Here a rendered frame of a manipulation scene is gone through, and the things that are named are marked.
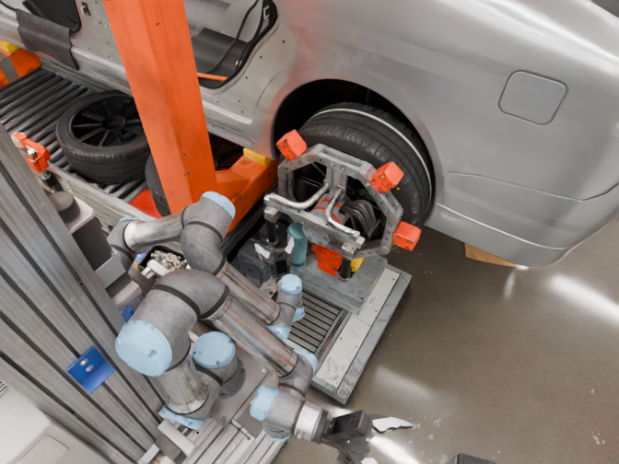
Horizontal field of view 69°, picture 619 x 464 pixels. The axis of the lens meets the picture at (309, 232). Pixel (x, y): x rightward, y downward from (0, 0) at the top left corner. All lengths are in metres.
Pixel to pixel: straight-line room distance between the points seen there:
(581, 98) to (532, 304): 1.63
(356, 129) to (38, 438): 1.34
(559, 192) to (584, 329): 1.38
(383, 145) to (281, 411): 1.06
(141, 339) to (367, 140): 1.12
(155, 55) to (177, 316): 0.82
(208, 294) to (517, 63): 1.09
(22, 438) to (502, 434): 2.02
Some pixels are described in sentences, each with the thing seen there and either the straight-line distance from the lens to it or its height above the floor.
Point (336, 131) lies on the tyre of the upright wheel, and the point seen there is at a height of 1.17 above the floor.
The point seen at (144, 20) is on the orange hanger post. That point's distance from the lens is 1.44.
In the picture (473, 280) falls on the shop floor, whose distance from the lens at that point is 2.89.
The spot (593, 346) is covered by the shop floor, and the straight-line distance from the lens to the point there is 2.97.
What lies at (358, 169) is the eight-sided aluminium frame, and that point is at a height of 1.12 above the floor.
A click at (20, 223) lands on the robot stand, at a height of 1.69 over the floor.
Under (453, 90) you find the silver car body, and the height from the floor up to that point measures 1.41.
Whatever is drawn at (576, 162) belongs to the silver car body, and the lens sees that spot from 1.68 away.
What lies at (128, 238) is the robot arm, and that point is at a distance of 1.63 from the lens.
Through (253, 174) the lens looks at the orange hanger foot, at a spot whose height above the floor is 0.68.
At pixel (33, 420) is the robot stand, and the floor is 1.23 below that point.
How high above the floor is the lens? 2.27
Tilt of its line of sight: 52 degrees down
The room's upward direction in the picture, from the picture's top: 3 degrees clockwise
